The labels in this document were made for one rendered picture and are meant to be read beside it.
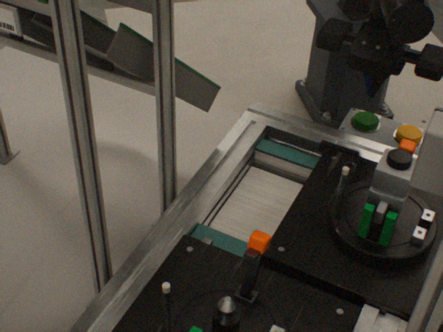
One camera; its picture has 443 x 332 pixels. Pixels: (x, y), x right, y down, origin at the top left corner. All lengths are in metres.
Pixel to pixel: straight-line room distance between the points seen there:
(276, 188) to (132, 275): 0.28
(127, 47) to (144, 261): 0.27
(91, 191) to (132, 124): 0.46
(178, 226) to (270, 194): 0.18
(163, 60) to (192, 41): 0.62
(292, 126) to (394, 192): 0.28
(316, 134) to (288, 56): 0.39
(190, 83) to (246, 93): 0.35
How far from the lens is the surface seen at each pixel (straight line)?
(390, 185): 0.81
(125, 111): 1.23
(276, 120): 1.05
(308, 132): 1.04
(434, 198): 0.96
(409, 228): 0.88
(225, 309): 0.69
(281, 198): 0.99
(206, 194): 0.92
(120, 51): 0.80
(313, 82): 1.23
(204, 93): 0.99
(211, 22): 1.50
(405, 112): 1.30
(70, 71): 0.66
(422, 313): 0.74
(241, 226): 0.94
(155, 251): 0.86
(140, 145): 1.16
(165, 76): 0.83
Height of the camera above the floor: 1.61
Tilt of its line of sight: 42 degrees down
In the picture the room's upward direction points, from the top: 3 degrees clockwise
